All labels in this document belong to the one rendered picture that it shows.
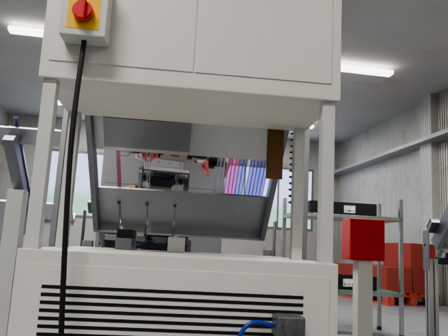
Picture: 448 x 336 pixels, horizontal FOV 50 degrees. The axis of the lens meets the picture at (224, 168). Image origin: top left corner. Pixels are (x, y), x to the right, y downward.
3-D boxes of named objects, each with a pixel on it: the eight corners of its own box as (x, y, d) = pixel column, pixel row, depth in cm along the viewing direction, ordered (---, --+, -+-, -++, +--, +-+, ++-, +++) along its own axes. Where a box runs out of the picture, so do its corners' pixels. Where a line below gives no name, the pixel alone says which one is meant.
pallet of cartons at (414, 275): (447, 308, 626) (446, 245, 639) (369, 305, 609) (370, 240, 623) (392, 296, 765) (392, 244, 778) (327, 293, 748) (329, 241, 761)
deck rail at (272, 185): (259, 241, 199) (258, 230, 204) (264, 241, 199) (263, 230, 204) (293, 87, 156) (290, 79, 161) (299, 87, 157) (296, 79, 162)
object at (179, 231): (98, 232, 193) (101, 219, 199) (259, 241, 199) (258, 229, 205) (98, 229, 192) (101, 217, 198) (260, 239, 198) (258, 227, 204)
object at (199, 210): (99, 225, 194) (101, 220, 197) (259, 234, 200) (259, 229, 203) (97, 189, 183) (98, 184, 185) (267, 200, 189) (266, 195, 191)
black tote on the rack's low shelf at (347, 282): (308, 287, 386) (309, 273, 388) (303, 286, 403) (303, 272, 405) (377, 291, 391) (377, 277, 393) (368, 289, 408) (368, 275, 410)
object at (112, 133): (93, 155, 170) (95, 147, 174) (275, 167, 176) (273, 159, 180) (87, 69, 151) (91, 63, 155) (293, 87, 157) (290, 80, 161)
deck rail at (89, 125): (93, 231, 193) (96, 221, 198) (98, 232, 193) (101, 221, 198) (81, 69, 150) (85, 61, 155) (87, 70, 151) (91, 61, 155)
